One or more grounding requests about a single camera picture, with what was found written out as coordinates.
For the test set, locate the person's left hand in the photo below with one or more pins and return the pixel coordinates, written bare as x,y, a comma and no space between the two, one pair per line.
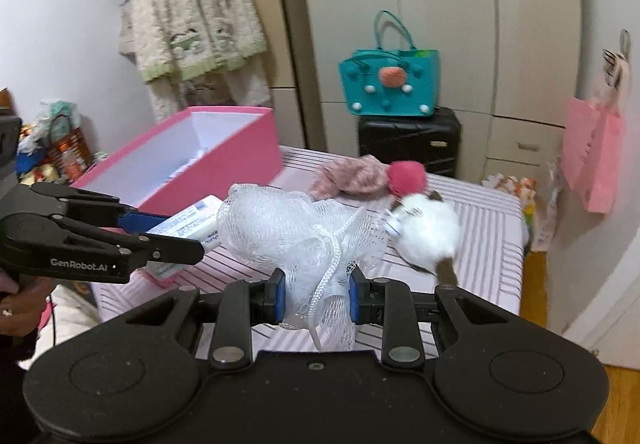
22,304

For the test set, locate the pink cardboard box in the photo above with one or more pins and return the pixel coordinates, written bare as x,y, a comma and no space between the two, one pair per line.
225,159

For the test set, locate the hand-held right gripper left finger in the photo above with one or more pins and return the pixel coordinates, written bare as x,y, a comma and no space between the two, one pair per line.
276,299

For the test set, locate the red snack bag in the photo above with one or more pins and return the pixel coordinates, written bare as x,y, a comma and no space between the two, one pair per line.
70,154

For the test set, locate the floral fabric cap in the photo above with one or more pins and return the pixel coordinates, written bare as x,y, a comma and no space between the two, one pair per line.
350,177

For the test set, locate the teal felt handbag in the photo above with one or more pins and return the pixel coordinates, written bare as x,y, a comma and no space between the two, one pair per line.
360,84

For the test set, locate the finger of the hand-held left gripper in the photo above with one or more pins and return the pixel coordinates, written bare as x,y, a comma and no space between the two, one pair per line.
140,221
165,251

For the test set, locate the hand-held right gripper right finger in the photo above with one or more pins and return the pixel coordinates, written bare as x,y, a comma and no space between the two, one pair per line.
356,299

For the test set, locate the white mesh bath sponge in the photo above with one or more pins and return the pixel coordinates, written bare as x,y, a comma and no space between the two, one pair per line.
280,224

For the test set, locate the white brown plush toy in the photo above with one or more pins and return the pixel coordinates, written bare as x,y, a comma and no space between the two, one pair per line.
430,229

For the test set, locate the clear plastic bag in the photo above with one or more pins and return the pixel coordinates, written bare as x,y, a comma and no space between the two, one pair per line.
545,209

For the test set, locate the black suitcase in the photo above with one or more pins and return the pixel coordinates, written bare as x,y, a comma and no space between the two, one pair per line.
400,144

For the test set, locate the white tissue pack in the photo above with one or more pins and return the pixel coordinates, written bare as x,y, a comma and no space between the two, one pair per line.
195,221

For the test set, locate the colourful gift bag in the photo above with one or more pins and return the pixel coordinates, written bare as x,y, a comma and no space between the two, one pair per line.
510,185

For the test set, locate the striped tablecloth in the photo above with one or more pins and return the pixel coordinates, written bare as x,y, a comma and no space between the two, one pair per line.
490,244

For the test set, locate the pink paper bag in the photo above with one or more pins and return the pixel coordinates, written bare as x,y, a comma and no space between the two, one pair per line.
595,159

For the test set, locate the fluffy cream cardigan green trim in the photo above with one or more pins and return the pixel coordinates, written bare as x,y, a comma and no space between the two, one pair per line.
190,14

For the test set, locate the pink pom-pom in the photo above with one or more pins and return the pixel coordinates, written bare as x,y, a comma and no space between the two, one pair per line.
406,177

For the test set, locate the white plastic bag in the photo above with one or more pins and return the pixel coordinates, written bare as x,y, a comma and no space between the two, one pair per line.
57,112

